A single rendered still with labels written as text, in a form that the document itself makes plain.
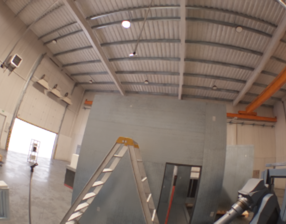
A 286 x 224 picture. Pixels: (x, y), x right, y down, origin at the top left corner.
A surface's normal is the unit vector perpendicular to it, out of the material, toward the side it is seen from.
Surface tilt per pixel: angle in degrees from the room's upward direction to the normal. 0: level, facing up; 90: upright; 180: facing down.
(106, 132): 90
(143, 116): 90
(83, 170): 90
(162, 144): 90
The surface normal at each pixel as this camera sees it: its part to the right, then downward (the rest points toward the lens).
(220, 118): -0.20, -0.36
